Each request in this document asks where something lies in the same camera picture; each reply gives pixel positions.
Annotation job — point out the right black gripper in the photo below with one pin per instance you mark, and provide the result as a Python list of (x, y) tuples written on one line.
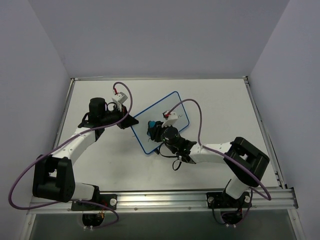
[(155, 132)]

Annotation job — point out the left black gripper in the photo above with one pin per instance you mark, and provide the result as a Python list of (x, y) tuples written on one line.
[(122, 118)]

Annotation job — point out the blue bone-shaped eraser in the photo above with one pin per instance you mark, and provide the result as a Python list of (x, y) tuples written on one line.
[(151, 129)]

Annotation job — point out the blue framed whiteboard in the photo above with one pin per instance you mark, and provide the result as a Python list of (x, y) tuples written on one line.
[(155, 113)]

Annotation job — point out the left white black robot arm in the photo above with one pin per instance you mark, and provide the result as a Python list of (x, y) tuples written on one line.
[(54, 176)]

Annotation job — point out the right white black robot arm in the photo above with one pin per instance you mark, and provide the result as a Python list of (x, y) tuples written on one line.
[(246, 161)]

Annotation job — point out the black whiteboard foot left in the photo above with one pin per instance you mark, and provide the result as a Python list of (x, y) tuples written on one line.
[(157, 151)]

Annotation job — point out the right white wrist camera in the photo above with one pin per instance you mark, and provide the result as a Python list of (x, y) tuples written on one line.
[(169, 118)]

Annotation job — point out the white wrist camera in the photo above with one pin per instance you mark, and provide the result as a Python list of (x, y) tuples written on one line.
[(169, 118), (119, 99)]

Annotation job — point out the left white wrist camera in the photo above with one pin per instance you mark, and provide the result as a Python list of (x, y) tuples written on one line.
[(119, 99)]

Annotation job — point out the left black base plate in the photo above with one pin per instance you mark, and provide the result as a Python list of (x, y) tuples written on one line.
[(108, 200)]

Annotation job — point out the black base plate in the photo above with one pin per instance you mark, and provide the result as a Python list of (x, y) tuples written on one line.
[(221, 200), (108, 200)]

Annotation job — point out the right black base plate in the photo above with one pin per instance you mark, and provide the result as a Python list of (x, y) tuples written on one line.
[(221, 200)]

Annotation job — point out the aluminium front rail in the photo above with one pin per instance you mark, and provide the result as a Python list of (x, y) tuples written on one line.
[(195, 200)]

